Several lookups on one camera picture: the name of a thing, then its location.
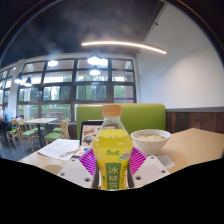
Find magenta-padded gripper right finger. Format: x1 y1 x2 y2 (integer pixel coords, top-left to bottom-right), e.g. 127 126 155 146
126 145 171 188

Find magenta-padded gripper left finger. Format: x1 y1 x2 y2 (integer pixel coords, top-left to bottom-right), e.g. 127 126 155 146
57 147 99 190

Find yellow drink bottle orange cap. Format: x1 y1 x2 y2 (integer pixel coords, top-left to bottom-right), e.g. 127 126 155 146
92 103 134 191

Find white paper sheets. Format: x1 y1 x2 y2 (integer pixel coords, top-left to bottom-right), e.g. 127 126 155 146
37 138 81 162

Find white ceramic bowl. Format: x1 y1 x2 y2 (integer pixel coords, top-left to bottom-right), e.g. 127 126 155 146
130 128 172 156

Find black-framed picture tablet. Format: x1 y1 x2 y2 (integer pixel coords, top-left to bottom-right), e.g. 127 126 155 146
79 120 104 148

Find green booth backrest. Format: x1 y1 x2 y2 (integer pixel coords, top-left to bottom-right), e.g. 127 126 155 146
75 103 167 140

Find wooden chairs with green seats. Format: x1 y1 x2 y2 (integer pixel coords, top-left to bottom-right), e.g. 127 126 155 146
6 118 71 153

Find light wooden dining table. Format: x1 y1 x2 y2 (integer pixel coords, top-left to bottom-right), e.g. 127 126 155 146
23 117 59 148

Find person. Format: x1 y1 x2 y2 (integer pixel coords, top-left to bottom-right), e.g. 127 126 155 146
0 102 13 133

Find round pendant lamps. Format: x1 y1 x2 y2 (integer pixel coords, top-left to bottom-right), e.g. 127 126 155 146
14 54 109 88

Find long linear ceiling light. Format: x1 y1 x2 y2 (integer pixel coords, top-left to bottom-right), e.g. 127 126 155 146
81 40 167 55

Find dark-framed window wall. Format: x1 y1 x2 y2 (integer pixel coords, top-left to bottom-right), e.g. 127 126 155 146
0 58 137 123

